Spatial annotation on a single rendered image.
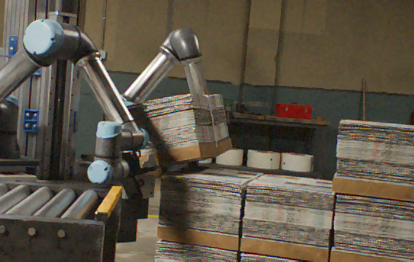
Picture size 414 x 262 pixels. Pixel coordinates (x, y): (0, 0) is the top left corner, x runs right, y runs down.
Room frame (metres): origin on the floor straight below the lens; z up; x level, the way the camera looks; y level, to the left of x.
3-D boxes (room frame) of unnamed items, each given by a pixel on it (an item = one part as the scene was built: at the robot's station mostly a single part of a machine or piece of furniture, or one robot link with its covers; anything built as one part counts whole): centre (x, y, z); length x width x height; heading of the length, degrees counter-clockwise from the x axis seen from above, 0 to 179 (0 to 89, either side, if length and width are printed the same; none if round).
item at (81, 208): (1.79, 0.30, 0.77); 0.47 x 0.05 x 0.05; 2
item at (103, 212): (1.78, 0.21, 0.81); 0.43 x 0.03 x 0.02; 2
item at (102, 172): (2.11, 0.28, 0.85); 0.11 x 0.08 x 0.09; 161
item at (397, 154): (2.29, -0.62, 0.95); 0.38 x 0.29 x 0.23; 165
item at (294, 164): (8.45, -0.64, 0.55); 1.80 x 0.70 x 1.09; 92
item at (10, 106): (2.50, 0.73, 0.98); 0.13 x 0.12 x 0.14; 151
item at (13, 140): (2.51, 0.72, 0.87); 0.15 x 0.15 x 0.10
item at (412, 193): (2.29, -0.62, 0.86); 0.38 x 0.29 x 0.04; 165
